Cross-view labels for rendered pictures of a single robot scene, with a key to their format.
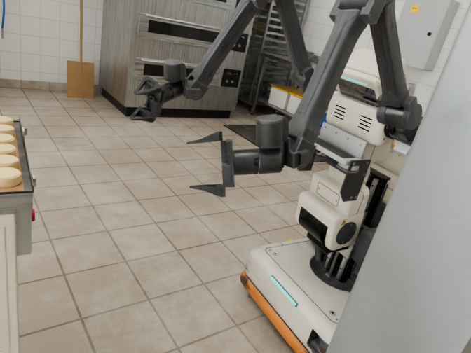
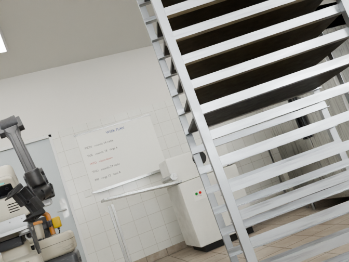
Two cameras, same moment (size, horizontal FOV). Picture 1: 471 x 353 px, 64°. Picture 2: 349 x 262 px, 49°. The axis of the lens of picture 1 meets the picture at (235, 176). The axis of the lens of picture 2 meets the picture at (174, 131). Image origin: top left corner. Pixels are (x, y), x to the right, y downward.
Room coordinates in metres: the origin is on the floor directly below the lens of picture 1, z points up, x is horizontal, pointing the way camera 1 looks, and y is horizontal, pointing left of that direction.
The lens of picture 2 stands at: (-0.29, 1.11, 0.84)
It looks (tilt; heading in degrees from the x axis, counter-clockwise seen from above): 8 degrees up; 292
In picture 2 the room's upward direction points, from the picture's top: 20 degrees counter-clockwise
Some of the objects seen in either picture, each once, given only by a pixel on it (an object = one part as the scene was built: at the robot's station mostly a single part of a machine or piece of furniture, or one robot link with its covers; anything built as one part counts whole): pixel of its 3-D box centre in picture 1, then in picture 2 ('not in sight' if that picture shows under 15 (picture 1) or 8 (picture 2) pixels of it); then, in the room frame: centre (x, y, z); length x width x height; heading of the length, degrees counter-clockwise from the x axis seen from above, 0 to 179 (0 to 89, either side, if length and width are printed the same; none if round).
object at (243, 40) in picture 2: not in sight; (260, 35); (-0.19, -0.22, 1.23); 0.64 x 0.03 x 0.03; 26
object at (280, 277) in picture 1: (331, 291); not in sight; (1.51, -0.58, 0.16); 0.67 x 0.64 x 0.25; 125
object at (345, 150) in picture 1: (333, 159); (8, 241); (1.34, -0.34, 0.87); 0.28 x 0.16 x 0.22; 35
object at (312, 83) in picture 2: not in sight; (264, 99); (-0.09, -0.39, 1.05); 0.60 x 0.40 x 0.01; 26
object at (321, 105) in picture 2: not in sight; (260, 127); (-0.01, -0.57, 0.96); 0.64 x 0.03 x 0.03; 26
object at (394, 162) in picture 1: (400, 156); (24, 236); (1.58, -0.67, 0.87); 0.23 x 0.15 x 0.11; 35
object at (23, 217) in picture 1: (20, 201); not in sight; (0.76, 0.49, 0.77); 0.24 x 0.04 x 0.14; 34
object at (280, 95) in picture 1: (289, 98); not in sight; (5.40, -0.50, 0.36); 0.46 x 0.38 x 0.26; 128
